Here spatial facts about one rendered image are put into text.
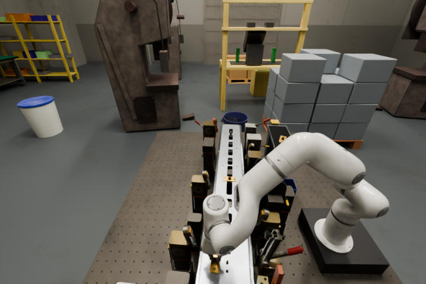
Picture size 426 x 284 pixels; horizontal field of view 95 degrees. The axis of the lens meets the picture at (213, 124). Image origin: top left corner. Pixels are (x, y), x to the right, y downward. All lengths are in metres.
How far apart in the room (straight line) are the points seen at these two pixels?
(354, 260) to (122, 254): 1.23
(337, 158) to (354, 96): 2.72
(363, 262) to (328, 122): 2.30
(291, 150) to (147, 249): 1.04
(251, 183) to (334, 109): 2.79
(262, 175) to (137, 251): 0.96
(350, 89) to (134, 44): 3.15
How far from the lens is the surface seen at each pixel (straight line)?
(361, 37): 10.97
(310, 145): 0.65
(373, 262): 1.44
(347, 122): 3.56
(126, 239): 1.45
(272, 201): 1.01
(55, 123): 4.44
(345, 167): 0.72
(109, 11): 3.38
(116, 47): 3.40
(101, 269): 1.41
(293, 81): 2.90
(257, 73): 5.23
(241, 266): 0.97
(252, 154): 1.32
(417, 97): 5.68
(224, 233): 0.64
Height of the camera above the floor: 1.87
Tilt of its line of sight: 29 degrees down
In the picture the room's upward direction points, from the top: straight up
